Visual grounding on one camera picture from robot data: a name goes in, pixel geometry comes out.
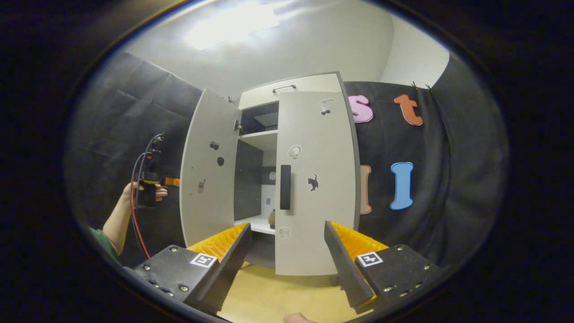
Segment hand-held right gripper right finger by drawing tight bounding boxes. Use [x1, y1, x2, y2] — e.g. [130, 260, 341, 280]
[324, 220, 444, 314]

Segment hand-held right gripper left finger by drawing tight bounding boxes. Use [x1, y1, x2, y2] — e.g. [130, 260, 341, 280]
[134, 222, 252, 314]

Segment white cabinet door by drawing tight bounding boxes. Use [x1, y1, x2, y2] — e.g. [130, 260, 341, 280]
[179, 88, 243, 247]
[274, 91, 359, 276]

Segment white shoe cabinet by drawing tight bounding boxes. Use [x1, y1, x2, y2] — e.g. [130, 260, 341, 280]
[233, 72, 361, 270]

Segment white cabinet drawer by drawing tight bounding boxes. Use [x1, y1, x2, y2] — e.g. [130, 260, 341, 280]
[238, 73, 344, 109]

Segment person's green shirt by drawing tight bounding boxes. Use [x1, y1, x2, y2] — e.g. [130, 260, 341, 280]
[87, 227, 122, 266]

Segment black backdrop cloth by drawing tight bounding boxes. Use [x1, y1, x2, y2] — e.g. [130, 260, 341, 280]
[65, 52, 204, 267]
[343, 52, 509, 270]

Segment ceiling light panel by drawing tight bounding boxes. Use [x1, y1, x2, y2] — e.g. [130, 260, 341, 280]
[186, 4, 281, 51]

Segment red cable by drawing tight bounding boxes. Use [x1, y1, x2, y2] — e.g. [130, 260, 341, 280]
[130, 153, 153, 260]

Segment black cable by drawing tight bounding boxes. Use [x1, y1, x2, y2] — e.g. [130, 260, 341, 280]
[135, 133, 164, 180]

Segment black door handle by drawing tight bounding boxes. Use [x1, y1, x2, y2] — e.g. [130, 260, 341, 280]
[280, 165, 291, 210]

